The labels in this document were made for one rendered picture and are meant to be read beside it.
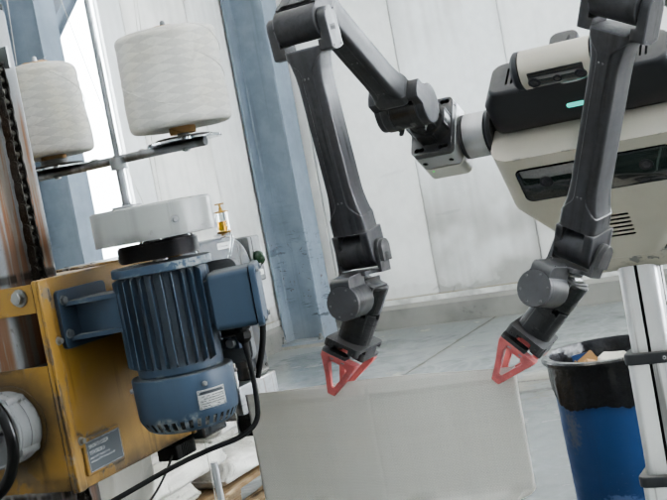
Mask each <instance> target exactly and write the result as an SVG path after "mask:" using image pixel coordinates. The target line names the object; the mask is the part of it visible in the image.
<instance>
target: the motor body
mask: <svg viewBox="0 0 667 500"><path fill-rule="evenodd" d="M211 260H212V259H211V254H210V252H201V253H196V254H189V255H184V256H178V257H172V258H168V260H165V261H160V262H154V263H153V261H151V262H146V263H141V264H137V265H132V266H127V267H123V268H119V269H115V270H112V271H111V278H112V280H117V281H115V282H114V283H112V288H113V293H115V298H116V303H117V307H118V312H119V317H120V322H121V327H122V332H121V333H122V338H123V343H124V348H125V353H126V358H127V363H128V368H130V369H131V370H135V371H138V376H137V377H135V378H133V379H132V381H131V383H132V388H133V389H131V390H130V394H134V397H135V401H136V406H137V410H138V415H139V419H140V422H141V424H142V425H143V426H144V427H145V428H146V429H147V430H148V431H149V432H151V433H153V434H157V435H175V434H182V433H188V432H193V431H197V430H201V429H205V428H208V427H212V426H215V425H217V424H220V423H222V422H224V421H226V420H228V419H229V418H230V417H231V416H232V415H233V414H234V413H235V411H236V408H237V405H238V400H239V398H238V392H237V386H236V380H235V374H234V372H237V368H236V367H233V363H232V360H231V359H229V358H223V354H222V348H221V343H220V339H221V333H220V331H218V330H216V328H215V325H211V323H210V318H209V313H208V308H207V302H206V297H205V292H204V287H203V281H204V280H206V275H207V274H208V273H209V270H208V265H207V264H206V263H208V262H210V261H211ZM117 295H119V300H120V306H121V310H122V315H123V320H124V325H125V329H124V328H123V323H122V318H121V313H120V308H119V304H118V299H117Z"/></svg>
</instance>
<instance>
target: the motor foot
mask: <svg viewBox="0 0 667 500"><path fill-rule="evenodd" d="M117 299H118V304H119V308H120V313H121V318H122V323H123V328H124V329H125V325H124V320H123V315H122V310H121V306H120V300H119V295H117ZM54 301H55V306H56V311H57V316H58V321H59V326H60V331H61V336H62V338H63V339H64V341H65V342H64V343H63V346H64V348H65V349H71V348H74V347H77V346H80V345H83V344H86V343H89V342H92V341H94V340H97V339H100V338H103V337H106V336H109V335H112V334H113V333H118V332H122V327H121V322H120V317H119V312H118V307H117V303H116V298H115V293H113V291H106V289H105V284H104V282H103V281H102V280H99V281H94V282H90V283H86V284H82V285H78V286H74V287H70V288H66V289H62V290H58V291H55V292H54Z"/></svg>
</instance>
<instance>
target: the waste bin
mask: <svg viewBox="0 0 667 500"><path fill-rule="evenodd" d="M630 348H631V344H630V338H629V333H626V334H617V335H609V336H603V337H597V338H591V339H586V340H582V341H578V342H574V343H570V344H567V345H563V346H560V347H558V348H555V349H553V350H551V351H549V352H548V353H547V354H546V355H544V356H543V357H542V359H541V362H542V364H543V365H544V366H546V367H547V369H548V374H549V379H550V383H551V387H552V390H553V391H554V393H555V396H556V399H557V404H558V409H559V413H560V418H561V423H562V428H563V433H564V438H565V443H566V447H567V452H568V457H569V461H570V466H571V471H572V475H573V480H574V485H575V490H576V495H577V499H578V500H645V495H644V489H643V487H641V486H640V483H639V475H640V473H641V472H642V470H643V469H644V467H645V466H646V465H645V459H644V454H643V448H642V442H641V436H640V431H639V425H638V419H637V414H636V409H635V403H634V397H633V391H632V386H631V380H630V374H629V368H628V366H627V365H625V362H624V359H623V357H620V358H614V359H608V360H601V361H591V362H578V360H579V359H580V358H582V357H583V356H584V355H585V354H586V353H587V352H588V351H589V350H591V351H592V352H593V353H594V355H595V356H596V357H599V356H600V355H601V354H602V353H603V352H604V351H621V350H624V351H626V352H627V351H628V350H629V349H630ZM574 360H576V361H577V362H575V361H574Z"/></svg>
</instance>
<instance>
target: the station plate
mask: <svg viewBox="0 0 667 500"><path fill-rule="evenodd" d="M85 446H86V450H87V455H88V460H89V465H90V470H91V473H92V472H94V471H96V470H98V469H100V468H102V467H104V466H106V465H108V464H110V463H111V462H113V461H115V460H117V459H119V458H121V457H123V456H124V451H123V446H122V441H121V437H120V432H119V428H116V429H114V430H112V431H110V432H108V433H106V434H103V435H101V436H99V437H96V438H94V439H92V440H90V441H88V442H87V443H86V444H85Z"/></svg>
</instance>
